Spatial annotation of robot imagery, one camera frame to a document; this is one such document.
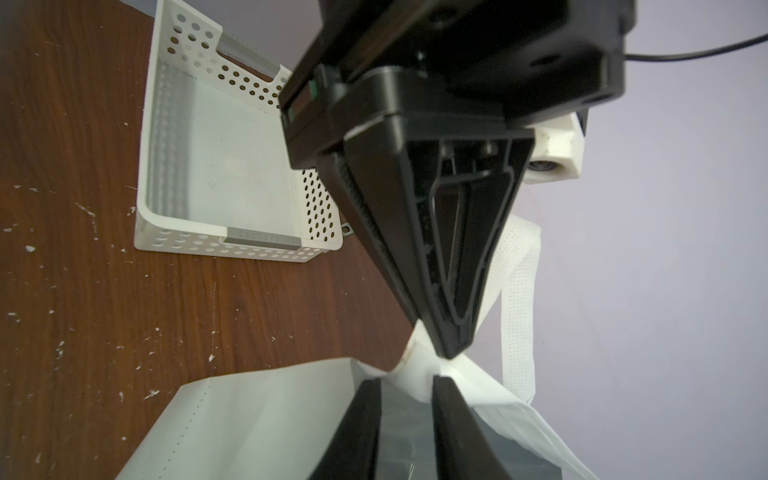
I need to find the white perforated plastic basket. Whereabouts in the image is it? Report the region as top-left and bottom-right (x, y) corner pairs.
(134, 1), (343, 263)

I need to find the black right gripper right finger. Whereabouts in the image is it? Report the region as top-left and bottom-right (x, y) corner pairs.
(431, 376), (511, 480)

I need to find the white insulated delivery bag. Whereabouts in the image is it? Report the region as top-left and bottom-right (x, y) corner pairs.
(120, 216), (592, 479)

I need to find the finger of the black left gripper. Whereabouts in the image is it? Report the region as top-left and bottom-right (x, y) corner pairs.
(316, 152), (420, 326)

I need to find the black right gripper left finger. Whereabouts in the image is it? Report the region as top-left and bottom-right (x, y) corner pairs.
(309, 379), (382, 480)

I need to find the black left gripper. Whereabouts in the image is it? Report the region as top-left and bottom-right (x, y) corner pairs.
(279, 1), (636, 359)

